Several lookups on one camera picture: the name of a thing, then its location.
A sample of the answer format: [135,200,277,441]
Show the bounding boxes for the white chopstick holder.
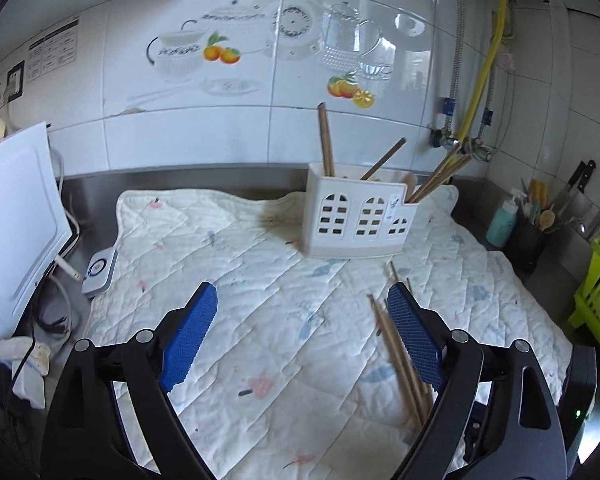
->
[301,162,421,261]

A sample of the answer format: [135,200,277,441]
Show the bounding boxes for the bunch of wooden chopsticks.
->
[317,102,473,431]

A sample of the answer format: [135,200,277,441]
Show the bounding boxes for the printed wall label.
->
[27,17,80,83]

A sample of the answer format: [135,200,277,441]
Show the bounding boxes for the long braided metal hose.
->
[442,0,468,131]

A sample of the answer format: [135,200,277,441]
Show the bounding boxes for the white countertop appliance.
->
[0,121,75,341]

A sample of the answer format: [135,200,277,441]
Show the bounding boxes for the yellow gas hose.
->
[455,0,508,143]

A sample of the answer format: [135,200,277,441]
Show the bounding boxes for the grey white kitchen timer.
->
[81,249,118,297]

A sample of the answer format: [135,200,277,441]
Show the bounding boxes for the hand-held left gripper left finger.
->
[40,281,219,480]

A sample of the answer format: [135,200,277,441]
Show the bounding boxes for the assorted kitchen utensils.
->
[517,177,558,233]

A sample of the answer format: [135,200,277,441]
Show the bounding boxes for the black utensil cup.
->
[507,210,551,273]

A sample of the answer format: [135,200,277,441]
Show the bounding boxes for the large black-handled knife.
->
[555,160,597,211]

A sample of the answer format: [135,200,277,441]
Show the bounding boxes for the white charger adapter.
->
[11,355,48,406]

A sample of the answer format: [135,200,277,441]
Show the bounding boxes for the teal bottle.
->
[486,195,520,248]

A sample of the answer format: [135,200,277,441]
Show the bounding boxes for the short braided metal hose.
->
[477,70,499,147]

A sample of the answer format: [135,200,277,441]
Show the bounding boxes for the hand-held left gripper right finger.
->
[386,282,567,480]

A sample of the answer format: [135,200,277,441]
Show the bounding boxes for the metal pipe valves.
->
[427,122,493,163]

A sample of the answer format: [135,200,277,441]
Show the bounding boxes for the tableware wall decal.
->
[145,0,431,111]

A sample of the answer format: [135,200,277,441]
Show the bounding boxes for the white power cable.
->
[32,149,88,336]

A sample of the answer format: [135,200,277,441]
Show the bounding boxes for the white quilted mat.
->
[82,185,573,480]

